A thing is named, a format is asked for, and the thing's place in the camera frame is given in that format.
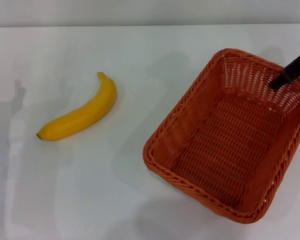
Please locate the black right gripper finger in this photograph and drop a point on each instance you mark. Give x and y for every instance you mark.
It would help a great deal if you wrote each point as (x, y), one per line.
(290, 73)

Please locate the orange woven plastic basket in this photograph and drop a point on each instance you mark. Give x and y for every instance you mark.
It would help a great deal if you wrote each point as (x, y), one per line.
(222, 150)

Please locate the yellow banana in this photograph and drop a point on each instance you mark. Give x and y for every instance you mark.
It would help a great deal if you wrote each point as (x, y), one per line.
(90, 111)

